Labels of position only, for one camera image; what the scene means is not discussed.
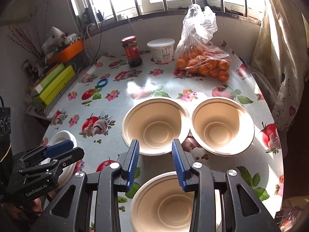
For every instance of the red lid sauce jar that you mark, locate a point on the red lid sauce jar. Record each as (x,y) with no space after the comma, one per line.
(132,53)

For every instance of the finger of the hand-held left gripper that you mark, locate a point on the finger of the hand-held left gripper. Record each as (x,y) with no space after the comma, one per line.
(72,156)
(60,147)

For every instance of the dried branches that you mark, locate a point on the dried branches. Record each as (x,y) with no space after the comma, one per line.
(31,43)

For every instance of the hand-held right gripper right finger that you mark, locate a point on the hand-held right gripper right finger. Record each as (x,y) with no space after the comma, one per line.
(178,164)

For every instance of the floral curtain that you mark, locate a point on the floral curtain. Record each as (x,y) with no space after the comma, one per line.
(277,53)

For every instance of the black power adapter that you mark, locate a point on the black power adapter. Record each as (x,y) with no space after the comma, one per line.
(90,15)

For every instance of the beige paper bowl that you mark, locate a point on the beige paper bowl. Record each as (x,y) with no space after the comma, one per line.
(169,205)
(154,125)
(222,128)

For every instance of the black binder clip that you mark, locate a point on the black binder clip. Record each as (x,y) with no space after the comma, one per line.
(286,216)

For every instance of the green white box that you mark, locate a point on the green white box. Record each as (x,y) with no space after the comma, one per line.
(48,76)

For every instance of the black white striped box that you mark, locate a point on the black white striped box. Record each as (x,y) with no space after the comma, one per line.
(62,94)

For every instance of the plastic bag of oranges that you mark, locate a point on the plastic bag of oranges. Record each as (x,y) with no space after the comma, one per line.
(202,62)

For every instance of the white plastic tub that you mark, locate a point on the white plastic tub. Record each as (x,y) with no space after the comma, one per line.
(161,52)

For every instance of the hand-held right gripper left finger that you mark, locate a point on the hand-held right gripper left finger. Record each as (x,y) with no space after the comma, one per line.
(134,164)

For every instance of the crumpled plastic bags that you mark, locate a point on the crumpled plastic bags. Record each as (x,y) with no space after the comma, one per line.
(56,36)

